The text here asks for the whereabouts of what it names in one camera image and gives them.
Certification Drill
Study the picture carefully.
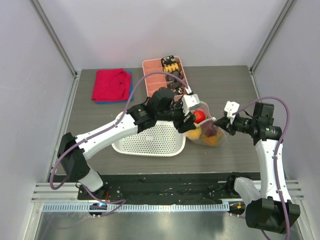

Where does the blue folded cloth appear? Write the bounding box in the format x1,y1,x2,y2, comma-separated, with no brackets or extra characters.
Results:
96,70,134,105

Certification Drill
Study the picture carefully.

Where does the clear polka dot zip bag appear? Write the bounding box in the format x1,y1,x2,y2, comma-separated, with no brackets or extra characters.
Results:
184,101,227,147

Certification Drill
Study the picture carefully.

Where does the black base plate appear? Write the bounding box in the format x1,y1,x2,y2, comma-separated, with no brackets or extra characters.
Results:
77,173,256,205

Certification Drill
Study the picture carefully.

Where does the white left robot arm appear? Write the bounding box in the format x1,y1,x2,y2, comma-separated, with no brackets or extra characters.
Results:
56,87,200,200

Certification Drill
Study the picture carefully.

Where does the black white speckled sock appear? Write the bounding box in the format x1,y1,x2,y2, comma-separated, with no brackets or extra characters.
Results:
173,88,184,96

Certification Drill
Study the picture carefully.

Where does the dark brown rolled sock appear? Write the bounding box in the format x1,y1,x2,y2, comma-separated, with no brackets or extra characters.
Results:
165,70,183,82

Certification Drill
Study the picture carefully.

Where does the magenta folded cloth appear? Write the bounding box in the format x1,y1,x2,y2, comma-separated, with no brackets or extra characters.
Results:
91,68,132,103

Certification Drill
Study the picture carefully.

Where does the white perforated plastic basket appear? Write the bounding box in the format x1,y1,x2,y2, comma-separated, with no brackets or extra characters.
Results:
111,121,186,157

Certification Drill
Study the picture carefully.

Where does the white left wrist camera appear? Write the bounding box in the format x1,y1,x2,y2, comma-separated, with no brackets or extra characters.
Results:
181,86,201,116

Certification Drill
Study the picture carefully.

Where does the white slotted cable duct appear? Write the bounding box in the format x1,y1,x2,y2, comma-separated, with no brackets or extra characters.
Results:
42,202,230,213

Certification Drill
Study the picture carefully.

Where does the black patterned rolled sock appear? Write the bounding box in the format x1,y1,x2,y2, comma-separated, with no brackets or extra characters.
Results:
167,81,184,90

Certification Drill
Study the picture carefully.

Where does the pink divided organizer tray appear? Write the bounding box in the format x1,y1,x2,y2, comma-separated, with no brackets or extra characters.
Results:
142,56,189,100

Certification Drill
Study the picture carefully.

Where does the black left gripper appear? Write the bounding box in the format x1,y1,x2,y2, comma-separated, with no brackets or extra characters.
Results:
157,96,197,134

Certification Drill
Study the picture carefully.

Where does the black floral rolled sock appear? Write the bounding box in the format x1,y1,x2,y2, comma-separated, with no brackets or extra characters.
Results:
161,55,177,67

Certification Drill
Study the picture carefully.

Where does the orange toy pineapple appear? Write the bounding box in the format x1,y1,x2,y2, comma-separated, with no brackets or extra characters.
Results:
201,131,224,147

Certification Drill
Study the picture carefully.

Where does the yellow orange peach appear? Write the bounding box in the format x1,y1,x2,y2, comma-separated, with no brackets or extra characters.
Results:
186,128,202,141

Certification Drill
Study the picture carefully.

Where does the bright red apple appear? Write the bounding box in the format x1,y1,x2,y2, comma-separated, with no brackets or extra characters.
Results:
193,110,206,124

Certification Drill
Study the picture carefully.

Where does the yellow black rolled sock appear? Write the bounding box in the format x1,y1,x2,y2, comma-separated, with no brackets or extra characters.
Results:
162,62,180,74

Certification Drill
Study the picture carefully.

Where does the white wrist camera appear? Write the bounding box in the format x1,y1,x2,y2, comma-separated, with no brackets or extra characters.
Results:
224,101,240,125
181,86,201,116

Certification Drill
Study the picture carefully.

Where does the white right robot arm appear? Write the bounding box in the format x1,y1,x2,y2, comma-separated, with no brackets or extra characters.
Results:
215,101,301,239

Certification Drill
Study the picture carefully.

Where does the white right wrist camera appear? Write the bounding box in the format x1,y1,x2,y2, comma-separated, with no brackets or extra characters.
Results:
224,101,240,125

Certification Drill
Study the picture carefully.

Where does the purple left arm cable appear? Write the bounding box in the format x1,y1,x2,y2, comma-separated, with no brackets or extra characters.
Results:
49,71,192,216

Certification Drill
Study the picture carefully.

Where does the dark red apple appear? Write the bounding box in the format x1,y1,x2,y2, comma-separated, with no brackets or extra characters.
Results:
200,120,218,137

